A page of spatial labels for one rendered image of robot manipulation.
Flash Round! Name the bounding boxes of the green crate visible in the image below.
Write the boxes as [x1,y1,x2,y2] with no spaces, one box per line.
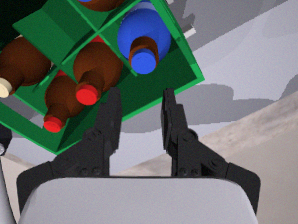
[0,0,205,155]

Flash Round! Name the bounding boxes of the brown bottle with blue cap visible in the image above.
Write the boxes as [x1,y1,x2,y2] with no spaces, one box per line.
[77,0,125,12]

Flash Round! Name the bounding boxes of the blue bottle with light blue label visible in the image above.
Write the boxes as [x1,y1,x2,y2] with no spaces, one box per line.
[117,0,171,74]

